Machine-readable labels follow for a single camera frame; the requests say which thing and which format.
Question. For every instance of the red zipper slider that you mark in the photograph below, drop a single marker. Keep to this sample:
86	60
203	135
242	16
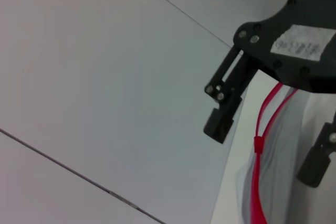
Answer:
258	144

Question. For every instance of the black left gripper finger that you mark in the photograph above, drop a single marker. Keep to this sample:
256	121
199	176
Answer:
319	161
225	108

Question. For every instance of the clear red-zipper document bag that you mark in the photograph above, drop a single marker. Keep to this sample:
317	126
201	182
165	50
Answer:
283	155

